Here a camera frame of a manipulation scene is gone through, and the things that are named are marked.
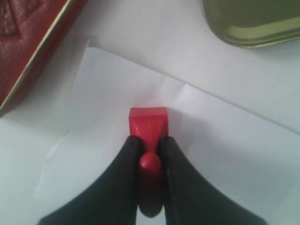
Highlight red rubber stamp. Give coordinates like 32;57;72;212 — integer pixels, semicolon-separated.
129;107;169;218

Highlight white paper sheet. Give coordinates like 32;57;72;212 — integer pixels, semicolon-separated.
34;45;300;225

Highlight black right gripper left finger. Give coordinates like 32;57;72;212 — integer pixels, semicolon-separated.
39;136;143;225

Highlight gold tin lid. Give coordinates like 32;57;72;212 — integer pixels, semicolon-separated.
201;0;300;48

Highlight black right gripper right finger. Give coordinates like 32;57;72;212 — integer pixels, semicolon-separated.
159;136;266;225

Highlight red tin box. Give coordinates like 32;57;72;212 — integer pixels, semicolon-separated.
0;0;87;116

